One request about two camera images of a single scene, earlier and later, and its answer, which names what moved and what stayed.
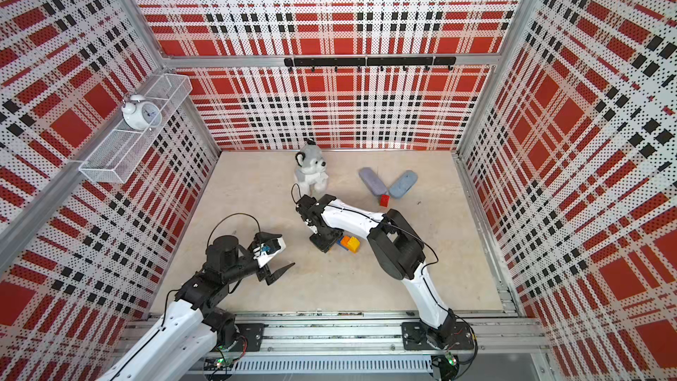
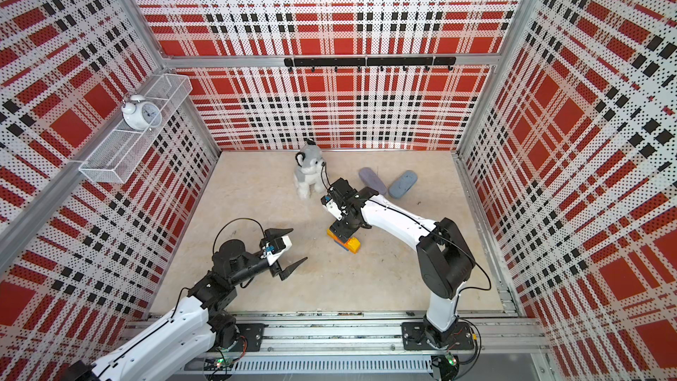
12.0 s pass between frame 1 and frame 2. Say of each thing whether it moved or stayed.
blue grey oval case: stayed
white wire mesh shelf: stayed
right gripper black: moved
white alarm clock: stayed
